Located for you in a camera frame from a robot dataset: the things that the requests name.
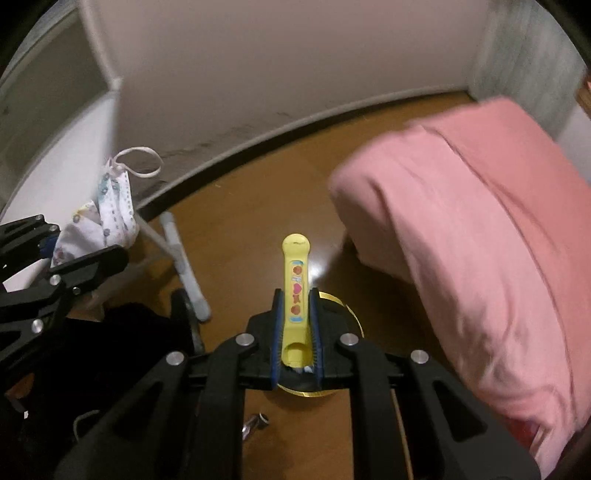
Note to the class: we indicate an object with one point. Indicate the pink blanket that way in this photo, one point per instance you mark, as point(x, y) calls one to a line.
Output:
point(485, 240)

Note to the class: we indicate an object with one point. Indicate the gold rimmed round container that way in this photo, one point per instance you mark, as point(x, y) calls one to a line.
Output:
point(344, 314)

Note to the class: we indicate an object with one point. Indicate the grey curtain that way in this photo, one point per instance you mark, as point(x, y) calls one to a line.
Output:
point(526, 60)

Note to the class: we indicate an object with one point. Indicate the printed face mask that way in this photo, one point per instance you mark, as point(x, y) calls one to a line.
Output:
point(113, 207)

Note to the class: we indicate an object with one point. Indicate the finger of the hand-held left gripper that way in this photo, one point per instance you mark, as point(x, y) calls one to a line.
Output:
point(83, 270)
point(27, 240)

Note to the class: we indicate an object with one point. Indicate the small metal piece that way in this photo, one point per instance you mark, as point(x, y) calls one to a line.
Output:
point(256, 424)

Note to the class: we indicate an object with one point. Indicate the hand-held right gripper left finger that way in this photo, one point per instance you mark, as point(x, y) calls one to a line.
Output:
point(277, 332)

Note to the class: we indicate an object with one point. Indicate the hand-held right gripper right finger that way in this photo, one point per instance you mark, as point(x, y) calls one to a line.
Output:
point(315, 332)

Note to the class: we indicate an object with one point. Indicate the white stand leg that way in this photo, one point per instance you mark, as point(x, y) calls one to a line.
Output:
point(184, 267)

